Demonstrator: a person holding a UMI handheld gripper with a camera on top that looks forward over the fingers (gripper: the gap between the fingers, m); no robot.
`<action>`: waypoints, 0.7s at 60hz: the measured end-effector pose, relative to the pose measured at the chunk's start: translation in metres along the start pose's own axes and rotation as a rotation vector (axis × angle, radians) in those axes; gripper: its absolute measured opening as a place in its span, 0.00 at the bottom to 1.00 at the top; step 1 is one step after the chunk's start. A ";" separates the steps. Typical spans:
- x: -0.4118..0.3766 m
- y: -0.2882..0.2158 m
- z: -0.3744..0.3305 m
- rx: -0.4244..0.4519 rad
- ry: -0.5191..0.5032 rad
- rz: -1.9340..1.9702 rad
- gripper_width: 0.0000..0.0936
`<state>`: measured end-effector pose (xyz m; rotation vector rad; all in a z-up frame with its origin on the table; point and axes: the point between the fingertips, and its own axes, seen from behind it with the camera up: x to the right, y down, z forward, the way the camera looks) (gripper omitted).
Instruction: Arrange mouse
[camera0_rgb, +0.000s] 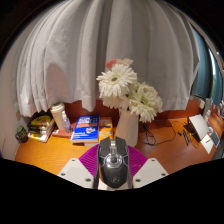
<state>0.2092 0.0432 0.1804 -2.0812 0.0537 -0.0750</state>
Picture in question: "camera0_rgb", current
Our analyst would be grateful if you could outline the black pen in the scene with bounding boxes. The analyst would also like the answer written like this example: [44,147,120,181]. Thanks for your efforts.
[182,128,190,147]

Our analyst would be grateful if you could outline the black and yellow book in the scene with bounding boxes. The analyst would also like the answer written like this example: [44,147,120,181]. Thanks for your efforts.
[29,114,54,128]

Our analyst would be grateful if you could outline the white flat device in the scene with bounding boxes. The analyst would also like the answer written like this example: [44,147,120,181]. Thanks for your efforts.
[187,113,210,141]

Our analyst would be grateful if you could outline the white card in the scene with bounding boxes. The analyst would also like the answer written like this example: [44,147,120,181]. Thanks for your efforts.
[200,132,215,155]

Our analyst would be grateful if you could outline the clear spray bottle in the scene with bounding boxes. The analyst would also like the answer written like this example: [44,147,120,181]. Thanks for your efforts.
[61,110,73,134]

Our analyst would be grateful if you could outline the cream lidded tumbler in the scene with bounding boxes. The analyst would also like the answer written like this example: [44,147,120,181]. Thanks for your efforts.
[49,101,67,131]

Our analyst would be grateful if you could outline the white flower bunch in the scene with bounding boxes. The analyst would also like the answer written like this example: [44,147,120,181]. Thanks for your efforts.
[96,58,164,124]

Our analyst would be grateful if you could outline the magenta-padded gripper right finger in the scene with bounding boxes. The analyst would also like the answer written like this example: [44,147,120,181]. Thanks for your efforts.
[127,145,170,190]

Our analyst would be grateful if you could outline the black grey computer mouse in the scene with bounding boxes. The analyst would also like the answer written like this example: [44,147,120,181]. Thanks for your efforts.
[96,135,133,190]

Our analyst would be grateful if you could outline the white ceramic vase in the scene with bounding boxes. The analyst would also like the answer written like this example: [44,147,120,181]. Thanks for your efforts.
[114,108,140,148]

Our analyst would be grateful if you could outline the red-brown book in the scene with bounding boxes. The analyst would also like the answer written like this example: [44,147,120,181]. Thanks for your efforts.
[51,128,74,139]

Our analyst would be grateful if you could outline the black cable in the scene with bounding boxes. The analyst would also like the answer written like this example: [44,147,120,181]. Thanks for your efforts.
[138,118,193,147]

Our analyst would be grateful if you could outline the white pleated curtain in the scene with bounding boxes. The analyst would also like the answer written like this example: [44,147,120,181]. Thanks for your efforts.
[11,0,201,118]

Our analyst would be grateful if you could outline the orange book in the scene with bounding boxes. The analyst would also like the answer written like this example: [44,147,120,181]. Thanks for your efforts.
[83,116,114,148]

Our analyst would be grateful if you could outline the yellow and white book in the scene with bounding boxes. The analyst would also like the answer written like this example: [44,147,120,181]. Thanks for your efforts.
[27,130,54,144]

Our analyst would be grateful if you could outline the blue book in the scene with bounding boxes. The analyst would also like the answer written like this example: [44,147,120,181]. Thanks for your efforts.
[70,114,101,145]

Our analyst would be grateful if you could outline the dark green mug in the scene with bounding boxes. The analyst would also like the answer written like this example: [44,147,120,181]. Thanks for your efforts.
[15,125,29,144]

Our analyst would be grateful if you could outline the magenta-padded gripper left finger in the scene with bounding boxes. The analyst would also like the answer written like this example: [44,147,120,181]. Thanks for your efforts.
[57,144,100,190]

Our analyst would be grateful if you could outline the dark window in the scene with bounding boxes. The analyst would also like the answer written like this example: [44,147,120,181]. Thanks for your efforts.
[191,26,224,108]

